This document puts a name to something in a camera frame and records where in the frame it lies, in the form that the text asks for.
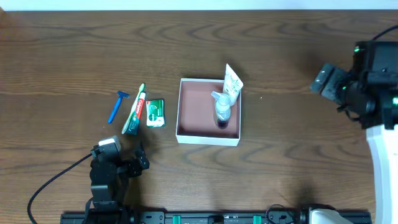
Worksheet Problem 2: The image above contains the Colgate toothpaste tube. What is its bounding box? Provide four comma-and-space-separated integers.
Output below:
126, 92, 146, 135

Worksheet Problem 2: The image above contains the green Dettol soap bar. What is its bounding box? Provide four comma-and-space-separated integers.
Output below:
146, 99, 165, 128

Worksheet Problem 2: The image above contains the blue disposable razor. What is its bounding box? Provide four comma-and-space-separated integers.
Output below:
108, 91, 129, 124

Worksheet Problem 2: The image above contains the green white toothbrush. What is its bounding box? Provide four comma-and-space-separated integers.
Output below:
121, 83, 145, 134

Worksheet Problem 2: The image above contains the clear spray bottle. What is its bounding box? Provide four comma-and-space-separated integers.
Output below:
211, 91, 231, 129

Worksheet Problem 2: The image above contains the white cream tube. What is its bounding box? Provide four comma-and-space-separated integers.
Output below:
223, 64, 244, 106

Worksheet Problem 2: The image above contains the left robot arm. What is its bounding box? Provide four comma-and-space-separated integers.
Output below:
83, 142, 150, 223

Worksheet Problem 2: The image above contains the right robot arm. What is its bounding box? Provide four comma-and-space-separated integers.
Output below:
310, 39, 397, 223

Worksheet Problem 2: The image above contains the white box with brown interior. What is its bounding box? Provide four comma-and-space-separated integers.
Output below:
175, 78, 241, 146

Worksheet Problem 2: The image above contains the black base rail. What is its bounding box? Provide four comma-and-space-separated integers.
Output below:
60, 210, 372, 224

